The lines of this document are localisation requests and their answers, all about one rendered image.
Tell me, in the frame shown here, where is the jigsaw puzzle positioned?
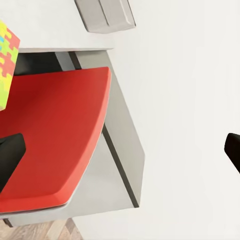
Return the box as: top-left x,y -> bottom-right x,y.
0,20 -> 21,111

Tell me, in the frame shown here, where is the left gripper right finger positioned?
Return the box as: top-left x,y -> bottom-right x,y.
224,133 -> 240,173

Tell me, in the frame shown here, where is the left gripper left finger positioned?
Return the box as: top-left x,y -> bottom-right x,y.
0,133 -> 26,193

